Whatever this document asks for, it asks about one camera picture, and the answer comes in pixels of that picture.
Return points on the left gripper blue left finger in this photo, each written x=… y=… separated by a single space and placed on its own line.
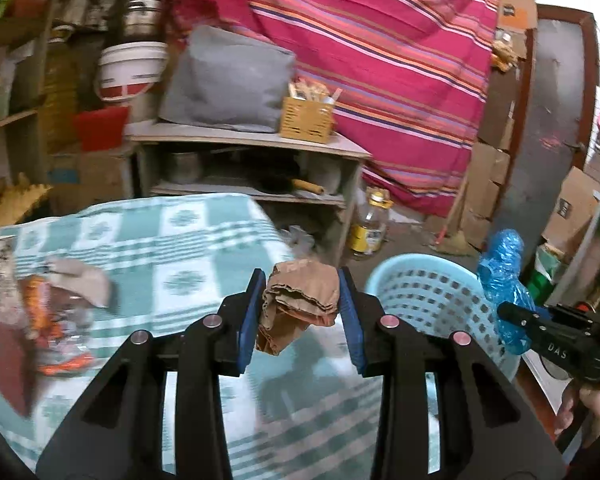
x=247 y=335

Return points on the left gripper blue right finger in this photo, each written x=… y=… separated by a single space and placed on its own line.
x=350 y=320

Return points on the brown paper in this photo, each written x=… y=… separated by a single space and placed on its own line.
x=299 y=294

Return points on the blue plastic bag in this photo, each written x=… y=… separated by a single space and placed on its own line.
x=498 y=272

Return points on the beige face mask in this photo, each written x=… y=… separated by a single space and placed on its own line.
x=82 y=279

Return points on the orange snack wrapper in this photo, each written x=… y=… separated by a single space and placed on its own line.
x=58 y=321

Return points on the person's right hand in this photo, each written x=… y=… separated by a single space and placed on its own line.
x=580 y=394

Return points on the oil bottle yellow label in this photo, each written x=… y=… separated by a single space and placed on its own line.
x=369 y=229

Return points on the light blue plastic basket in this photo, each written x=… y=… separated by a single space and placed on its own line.
x=439 y=297

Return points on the green white checkered tablecloth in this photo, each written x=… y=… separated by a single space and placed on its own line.
x=304 y=414

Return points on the broom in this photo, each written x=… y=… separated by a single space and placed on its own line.
x=451 y=240

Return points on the grey wooden shelf unit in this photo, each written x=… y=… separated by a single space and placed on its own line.
x=297 y=183

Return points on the cardboard box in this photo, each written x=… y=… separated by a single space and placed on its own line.
x=573 y=211

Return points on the yellow utensil box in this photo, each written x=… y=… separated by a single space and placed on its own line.
x=308 y=112

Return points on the grey metal door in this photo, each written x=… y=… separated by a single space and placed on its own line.
x=553 y=118

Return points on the dark red wrapper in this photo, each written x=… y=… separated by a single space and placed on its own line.
x=17 y=369

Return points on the grey cushion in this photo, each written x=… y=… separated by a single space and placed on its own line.
x=228 y=81

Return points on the red striped blanket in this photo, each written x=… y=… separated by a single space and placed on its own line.
x=410 y=76

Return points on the yellow egg tray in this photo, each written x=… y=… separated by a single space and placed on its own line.
x=19 y=200

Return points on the white red plastic bucket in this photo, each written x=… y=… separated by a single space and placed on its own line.
x=128 y=70

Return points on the yellow oil jug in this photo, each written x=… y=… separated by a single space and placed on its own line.
x=60 y=99

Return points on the steel pot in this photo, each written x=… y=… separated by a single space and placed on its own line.
x=143 y=19

